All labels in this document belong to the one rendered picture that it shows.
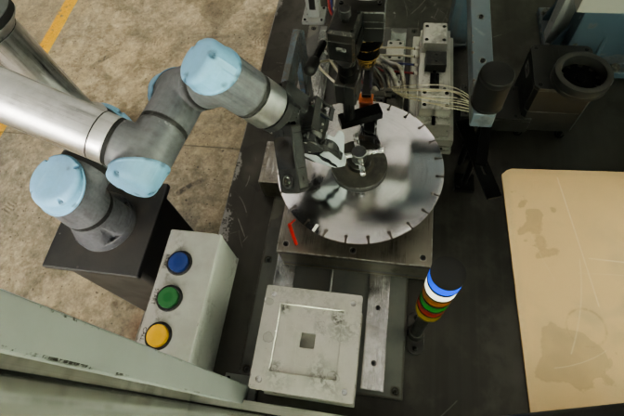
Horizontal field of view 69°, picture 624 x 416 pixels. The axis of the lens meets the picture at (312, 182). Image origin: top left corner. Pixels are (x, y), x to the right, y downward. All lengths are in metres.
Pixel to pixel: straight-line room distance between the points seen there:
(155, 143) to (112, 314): 1.40
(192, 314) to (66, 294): 1.28
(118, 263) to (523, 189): 0.97
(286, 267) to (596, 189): 0.73
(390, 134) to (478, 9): 0.32
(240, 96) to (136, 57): 2.09
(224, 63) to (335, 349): 0.51
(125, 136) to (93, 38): 2.29
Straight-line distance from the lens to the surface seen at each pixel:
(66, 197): 1.04
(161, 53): 2.68
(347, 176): 0.89
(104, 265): 1.20
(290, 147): 0.74
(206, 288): 0.92
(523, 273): 1.08
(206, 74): 0.63
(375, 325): 0.99
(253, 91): 0.67
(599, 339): 1.10
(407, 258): 0.94
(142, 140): 0.68
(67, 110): 0.72
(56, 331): 0.40
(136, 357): 0.52
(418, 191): 0.89
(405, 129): 0.96
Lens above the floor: 1.73
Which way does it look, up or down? 61 degrees down
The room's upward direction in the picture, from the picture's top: 11 degrees counter-clockwise
